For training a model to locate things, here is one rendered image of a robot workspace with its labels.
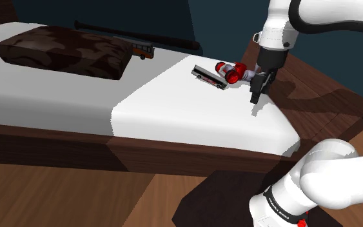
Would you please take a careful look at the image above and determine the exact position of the grey toy bus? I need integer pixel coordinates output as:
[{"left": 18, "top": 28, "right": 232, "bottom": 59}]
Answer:
[{"left": 191, "top": 64, "right": 228, "bottom": 91}]

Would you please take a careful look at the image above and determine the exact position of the orange toy bus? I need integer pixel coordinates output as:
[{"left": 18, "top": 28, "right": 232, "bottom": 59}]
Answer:
[{"left": 132, "top": 42, "right": 155, "bottom": 61}]

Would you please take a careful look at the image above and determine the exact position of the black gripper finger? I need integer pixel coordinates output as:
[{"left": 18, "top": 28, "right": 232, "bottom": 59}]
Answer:
[{"left": 250, "top": 72, "right": 271, "bottom": 105}]

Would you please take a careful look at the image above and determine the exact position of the black baseball bat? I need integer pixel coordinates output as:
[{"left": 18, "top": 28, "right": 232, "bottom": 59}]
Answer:
[{"left": 74, "top": 19, "right": 201, "bottom": 51}]

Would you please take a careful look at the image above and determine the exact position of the wooden bed with white mattress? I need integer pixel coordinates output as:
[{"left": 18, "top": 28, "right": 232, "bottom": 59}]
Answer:
[{"left": 0, "top": 21, "right": 363, "bottom": 177}]

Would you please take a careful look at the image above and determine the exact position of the red and white toy robot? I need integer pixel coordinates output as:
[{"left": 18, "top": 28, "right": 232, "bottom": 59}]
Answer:
[{"left": 215, "top": 61, "right": 257, "bottom": 84}]

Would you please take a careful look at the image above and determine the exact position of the dark brown patterned pillow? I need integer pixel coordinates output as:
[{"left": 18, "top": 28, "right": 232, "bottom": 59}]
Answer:
[{"left": 0, "top": 25, "right": 134, "bottom": 81}]

